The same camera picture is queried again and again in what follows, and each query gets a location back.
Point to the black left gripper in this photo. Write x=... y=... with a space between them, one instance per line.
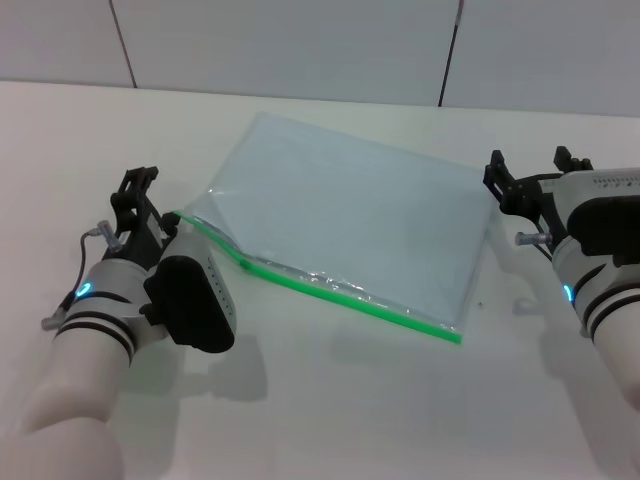
x=142 y=235

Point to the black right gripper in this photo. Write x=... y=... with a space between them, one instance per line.
x=542 y=200

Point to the clear green-zip document bag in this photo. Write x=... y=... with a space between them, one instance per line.
x=350 y=210

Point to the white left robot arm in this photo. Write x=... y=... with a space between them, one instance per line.
x=75 y=380

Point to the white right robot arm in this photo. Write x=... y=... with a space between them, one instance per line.
x=615 y=350

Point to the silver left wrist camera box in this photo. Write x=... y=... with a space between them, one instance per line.
x=190 y=310

